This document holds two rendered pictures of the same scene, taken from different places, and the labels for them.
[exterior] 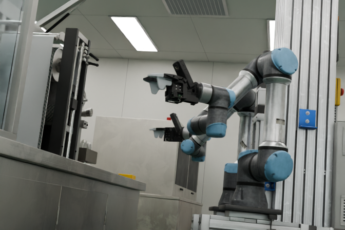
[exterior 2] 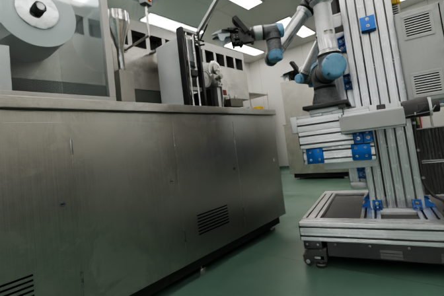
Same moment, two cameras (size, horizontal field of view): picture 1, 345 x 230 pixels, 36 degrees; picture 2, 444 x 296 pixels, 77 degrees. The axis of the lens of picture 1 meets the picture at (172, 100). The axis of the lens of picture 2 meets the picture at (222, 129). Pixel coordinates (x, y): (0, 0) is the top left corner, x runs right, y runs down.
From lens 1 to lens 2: 0.84 m
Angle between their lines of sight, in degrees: 29
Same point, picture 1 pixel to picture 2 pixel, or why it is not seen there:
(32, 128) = (180, 95)
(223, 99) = (273, 31)
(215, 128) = (271, 54)
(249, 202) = (322, 100)
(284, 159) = (336, 59)
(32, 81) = (173, 68)
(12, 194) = (113, 132)
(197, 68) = not seen: hidden behind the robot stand
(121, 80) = (300, 58)
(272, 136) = (324, 45)
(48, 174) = (153, 116)
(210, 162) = not seen: hidden behind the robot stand
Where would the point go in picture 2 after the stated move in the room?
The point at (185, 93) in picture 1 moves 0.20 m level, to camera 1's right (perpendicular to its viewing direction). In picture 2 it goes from (240, 37) to (279, 24)
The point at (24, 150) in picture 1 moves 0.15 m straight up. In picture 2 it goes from (108, 104) to (105, 69)
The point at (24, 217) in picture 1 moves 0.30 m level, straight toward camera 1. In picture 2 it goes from (134, 145) to (85, 146)
